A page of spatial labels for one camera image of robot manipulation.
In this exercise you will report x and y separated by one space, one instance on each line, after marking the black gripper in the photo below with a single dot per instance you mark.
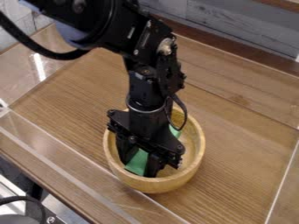
138 123

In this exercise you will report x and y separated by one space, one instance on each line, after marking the green rectangular block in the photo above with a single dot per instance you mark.
137 164

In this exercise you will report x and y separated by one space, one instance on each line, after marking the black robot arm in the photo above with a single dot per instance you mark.
121 27

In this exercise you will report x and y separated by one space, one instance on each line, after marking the brown wooden bowl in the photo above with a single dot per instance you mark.
170 178

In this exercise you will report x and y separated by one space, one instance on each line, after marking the clear acrylic enclosure wall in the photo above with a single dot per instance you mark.
241 93

